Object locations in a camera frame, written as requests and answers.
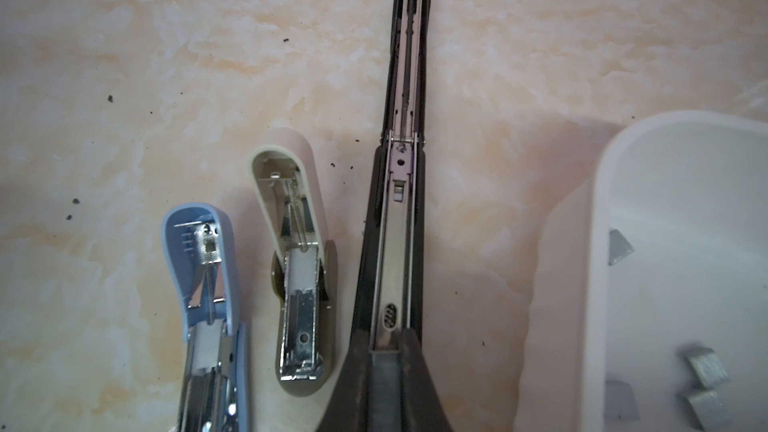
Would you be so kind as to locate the blue mini stapler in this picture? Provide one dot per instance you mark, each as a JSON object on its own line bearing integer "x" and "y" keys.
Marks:
{"x": 199, "y": 246}

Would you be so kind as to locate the black stapler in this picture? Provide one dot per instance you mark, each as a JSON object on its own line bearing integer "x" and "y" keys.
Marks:
{"x": 389, "y": 295}

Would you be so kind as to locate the white plastic bin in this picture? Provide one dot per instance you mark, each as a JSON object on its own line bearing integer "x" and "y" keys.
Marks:
{"x": 688, "y": 189}

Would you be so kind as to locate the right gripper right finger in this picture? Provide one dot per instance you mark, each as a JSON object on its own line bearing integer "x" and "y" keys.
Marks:
{"x": 421, "y": 406}

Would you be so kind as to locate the grey staple strip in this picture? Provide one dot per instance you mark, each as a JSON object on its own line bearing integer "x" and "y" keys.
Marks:
{"x": 384, "y": 392}
{"x": 619, "y": 247}
{"x": 706, "y": 409}
{"x": 707, "y": 368}
{"x": 619, "y": 402}

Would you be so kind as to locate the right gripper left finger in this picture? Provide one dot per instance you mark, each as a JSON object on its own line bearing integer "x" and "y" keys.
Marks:
{"x": 347, "y": 409}

